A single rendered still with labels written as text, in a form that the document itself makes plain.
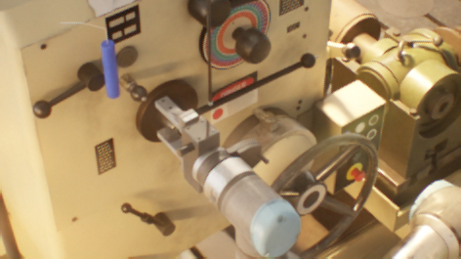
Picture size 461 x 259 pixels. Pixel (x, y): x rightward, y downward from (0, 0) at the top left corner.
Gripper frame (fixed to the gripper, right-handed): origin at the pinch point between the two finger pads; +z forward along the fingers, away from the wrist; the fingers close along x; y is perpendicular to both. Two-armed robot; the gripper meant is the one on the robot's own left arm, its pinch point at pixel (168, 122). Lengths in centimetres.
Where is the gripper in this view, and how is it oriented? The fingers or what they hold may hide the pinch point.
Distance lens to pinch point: 169.7
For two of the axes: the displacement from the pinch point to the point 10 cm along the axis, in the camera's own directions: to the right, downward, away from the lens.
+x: 0.0, 7.3, 6.8
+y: -8.0, 4.1, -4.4
